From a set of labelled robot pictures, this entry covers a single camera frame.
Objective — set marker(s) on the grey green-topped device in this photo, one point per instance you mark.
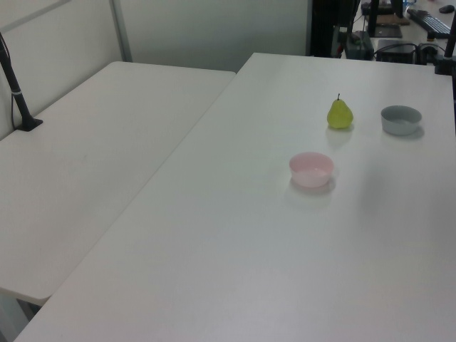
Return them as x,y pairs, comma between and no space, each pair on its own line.
360,44

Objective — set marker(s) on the yellow-green pear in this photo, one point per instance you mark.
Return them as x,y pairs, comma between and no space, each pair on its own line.
340,115

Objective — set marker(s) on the pink plastic bowl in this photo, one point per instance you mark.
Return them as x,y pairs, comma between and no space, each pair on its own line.
310,174

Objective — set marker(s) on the black computer keyboard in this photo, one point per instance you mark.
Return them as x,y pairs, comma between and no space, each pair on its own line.
429,22

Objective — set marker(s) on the grey plastic bowl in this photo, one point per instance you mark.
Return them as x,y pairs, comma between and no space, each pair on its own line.
400,124

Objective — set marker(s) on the tall black camera stand pole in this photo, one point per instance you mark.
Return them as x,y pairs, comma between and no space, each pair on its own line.
18,100

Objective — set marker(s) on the black computer mouse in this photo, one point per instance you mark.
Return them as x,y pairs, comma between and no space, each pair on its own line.
446,8

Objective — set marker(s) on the small black device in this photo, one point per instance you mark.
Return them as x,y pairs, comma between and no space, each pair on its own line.
427,53

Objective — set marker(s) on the black controller box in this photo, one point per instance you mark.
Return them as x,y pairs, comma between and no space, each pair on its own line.
395,51

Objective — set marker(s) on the brown desk board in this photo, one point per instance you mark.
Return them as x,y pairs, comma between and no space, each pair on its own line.
392,18

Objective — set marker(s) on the black equipment rack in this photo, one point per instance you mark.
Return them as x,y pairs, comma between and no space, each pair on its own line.
324,25

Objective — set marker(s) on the black monitor stand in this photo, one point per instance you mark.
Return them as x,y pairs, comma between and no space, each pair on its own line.
386,31

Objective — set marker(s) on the grey metal partition post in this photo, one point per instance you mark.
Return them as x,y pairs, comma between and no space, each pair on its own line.
123,32

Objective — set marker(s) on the white side table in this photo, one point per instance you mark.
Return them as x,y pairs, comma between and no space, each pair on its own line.
107,149

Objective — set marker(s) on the black clamped camera stand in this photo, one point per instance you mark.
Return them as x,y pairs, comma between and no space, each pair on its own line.
443,64

